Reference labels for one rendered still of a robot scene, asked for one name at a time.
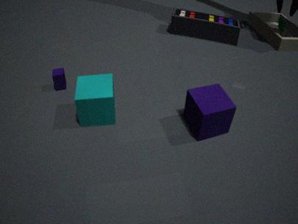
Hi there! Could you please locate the small purple block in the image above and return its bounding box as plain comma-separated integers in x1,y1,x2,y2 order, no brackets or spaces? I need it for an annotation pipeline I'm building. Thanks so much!
52,68,66,91

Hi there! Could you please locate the teal cube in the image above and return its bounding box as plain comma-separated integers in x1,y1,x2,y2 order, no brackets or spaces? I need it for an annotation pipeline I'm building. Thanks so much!
74,74,115,127

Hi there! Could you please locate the purple cube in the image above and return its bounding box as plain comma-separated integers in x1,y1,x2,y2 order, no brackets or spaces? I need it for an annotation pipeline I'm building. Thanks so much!
184,84,236,141

